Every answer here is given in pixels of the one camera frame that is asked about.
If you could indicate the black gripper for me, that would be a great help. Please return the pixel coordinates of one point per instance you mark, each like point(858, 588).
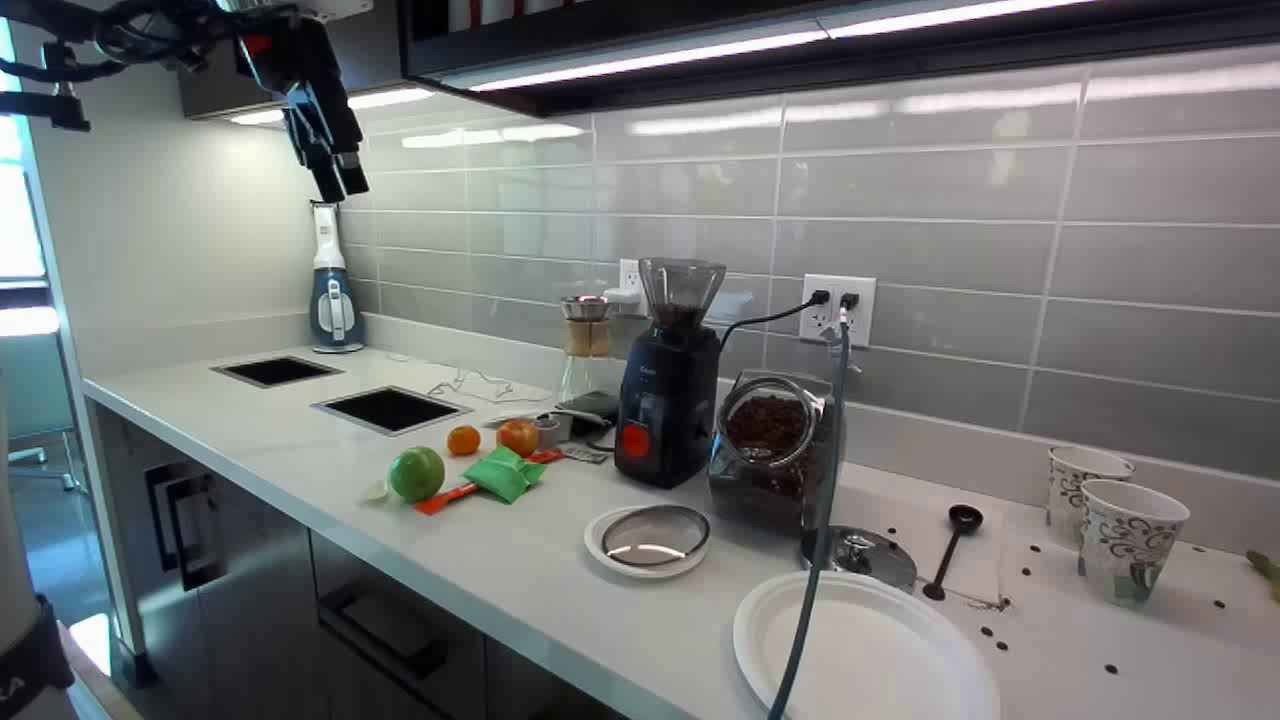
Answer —
point(318, 86)

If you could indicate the glass jar of coffee beans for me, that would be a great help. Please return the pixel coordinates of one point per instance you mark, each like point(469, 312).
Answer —
point(775, 480)

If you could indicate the black coffee scale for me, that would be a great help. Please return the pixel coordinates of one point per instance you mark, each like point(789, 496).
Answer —
point(591, 410)

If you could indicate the black coffee grinder glass hopper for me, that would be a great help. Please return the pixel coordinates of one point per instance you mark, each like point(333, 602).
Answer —
point(667, 402)

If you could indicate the black coffee scoop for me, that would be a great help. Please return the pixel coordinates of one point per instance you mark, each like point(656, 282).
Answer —
point(960, 520)

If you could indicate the short under-cabinet light strip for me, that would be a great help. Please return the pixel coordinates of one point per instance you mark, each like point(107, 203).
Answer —
point(333, 104)

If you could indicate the small orange fruit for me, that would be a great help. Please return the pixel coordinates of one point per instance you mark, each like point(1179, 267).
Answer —
point(464, 443)

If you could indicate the white outlet with white adapter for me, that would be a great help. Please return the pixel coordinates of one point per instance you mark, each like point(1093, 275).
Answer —
point(631, 282)

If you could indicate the green apple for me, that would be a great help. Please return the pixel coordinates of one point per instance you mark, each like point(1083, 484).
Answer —
point(419, 478)

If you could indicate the red apple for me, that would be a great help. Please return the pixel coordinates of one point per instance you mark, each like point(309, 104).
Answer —
point(516, 439)

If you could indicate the white plastic spoon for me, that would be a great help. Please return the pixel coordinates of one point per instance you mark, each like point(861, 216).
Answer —
point(374, 494)

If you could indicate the orange stick packet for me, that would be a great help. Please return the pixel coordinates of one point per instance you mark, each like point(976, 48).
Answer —
point(445, 501)

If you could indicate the small foil packets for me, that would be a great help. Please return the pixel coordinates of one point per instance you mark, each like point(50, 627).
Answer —
point(582, 443)

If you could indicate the long under-cabinet light strip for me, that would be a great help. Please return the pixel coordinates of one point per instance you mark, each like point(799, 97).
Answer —
point(744, 40)

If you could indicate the small white plate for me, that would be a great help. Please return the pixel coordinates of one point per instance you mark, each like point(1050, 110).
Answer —
point(592, 547)

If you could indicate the grey base cabinet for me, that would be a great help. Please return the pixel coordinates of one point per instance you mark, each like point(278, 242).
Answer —
point(267, 627)

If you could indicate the white outlet with black plugs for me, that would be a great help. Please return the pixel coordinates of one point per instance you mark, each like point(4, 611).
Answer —
point(864, 327)

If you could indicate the large white plate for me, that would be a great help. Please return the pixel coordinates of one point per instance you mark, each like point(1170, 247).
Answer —
point(883, 660)

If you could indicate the patterned paper cup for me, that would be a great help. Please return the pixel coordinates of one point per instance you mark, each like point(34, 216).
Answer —
point(1128, 547)
point(1064, 494)

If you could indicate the yellow green banana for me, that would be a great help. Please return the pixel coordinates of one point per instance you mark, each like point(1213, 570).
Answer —
point(1264, 572)

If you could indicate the black camera on stand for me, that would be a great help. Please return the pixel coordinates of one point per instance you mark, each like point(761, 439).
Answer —
point(54, 104)

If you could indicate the dark upper wall cabinet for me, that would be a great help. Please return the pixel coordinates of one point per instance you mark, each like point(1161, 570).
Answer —
point(1134, 40)

